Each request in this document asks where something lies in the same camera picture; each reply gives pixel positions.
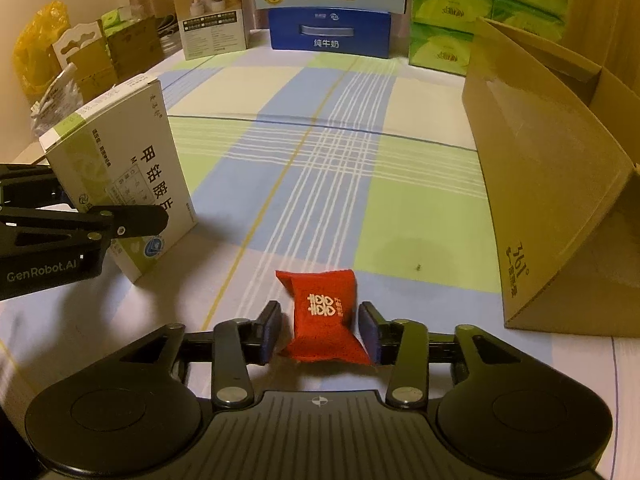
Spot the red packet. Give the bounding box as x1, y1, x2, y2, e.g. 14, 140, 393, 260
274, 268, 374, 366

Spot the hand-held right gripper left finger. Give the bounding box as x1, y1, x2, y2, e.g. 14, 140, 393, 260
119, 301, 283, 409

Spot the small green tissue pack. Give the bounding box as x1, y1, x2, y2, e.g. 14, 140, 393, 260
101, 6, 146, 31

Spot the white photo product box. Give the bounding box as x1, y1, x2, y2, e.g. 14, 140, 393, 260
171, 0, 249, 62

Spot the stack of green tissue packs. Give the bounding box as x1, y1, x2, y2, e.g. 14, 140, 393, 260
408, 0, 572, 79

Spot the large cardboard box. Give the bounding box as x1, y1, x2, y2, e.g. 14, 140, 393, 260
460, 16, 640, 339

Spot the desktop with plaid tablecloth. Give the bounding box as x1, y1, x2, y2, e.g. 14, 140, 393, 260
0, 27, 640, 413

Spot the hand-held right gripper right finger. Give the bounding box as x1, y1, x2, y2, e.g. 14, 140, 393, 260
358, 301, 507, 409

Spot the white green medicine box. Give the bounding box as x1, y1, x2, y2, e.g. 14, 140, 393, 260
38, 73, 199, 284

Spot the crumpled silver plastic bag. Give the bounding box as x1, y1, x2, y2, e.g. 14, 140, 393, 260
29, 66, 83, 133

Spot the small brown cardboard box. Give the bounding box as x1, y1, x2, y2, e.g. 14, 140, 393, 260
66, 50, 118, 102
102, 15, 164, 78

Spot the white hang-tab cardboard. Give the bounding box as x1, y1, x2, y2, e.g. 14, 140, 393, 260
51, 22, 107, 70

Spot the dark blue milk carton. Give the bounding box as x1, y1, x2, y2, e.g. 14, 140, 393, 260
268, 7, 393, 59

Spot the yellow plastic bag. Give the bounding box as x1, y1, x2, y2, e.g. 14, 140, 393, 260
12, 1, 69, 97

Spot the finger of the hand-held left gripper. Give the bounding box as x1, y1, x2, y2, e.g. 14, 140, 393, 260
0, 204, 169, 261
0, 162, 66, 207

